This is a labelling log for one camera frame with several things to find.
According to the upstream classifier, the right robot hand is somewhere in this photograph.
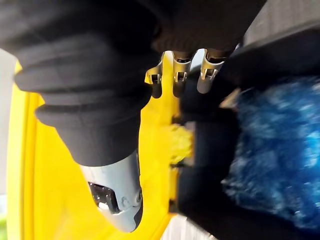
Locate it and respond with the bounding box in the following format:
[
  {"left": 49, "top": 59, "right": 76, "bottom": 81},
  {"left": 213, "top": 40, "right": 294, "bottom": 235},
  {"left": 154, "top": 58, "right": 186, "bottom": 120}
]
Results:
[{"left": 0, "top": 0, "right": 266, "bottom": 234}]

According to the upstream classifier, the yellow trash can lid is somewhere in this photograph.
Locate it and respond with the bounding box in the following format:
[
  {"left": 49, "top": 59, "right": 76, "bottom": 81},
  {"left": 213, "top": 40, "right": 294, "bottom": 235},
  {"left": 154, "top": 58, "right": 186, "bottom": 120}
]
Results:
[{"left": 6, "top": 51, "right": 196, "bottom": 240}]

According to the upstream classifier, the blue plastic rubbish bag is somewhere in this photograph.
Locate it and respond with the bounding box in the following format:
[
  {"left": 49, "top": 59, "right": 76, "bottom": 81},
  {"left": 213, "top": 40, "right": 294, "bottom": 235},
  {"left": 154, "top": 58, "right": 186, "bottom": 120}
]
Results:
[{"left": 221, "top": 76, "right": 320, "bottom": 232}]

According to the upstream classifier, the large black trash can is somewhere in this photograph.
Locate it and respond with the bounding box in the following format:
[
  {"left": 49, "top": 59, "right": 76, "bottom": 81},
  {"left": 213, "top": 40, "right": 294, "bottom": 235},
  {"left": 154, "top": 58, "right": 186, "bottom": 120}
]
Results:
[{"left": 174, "top": 27, "right": 320, "bottom": 240}]

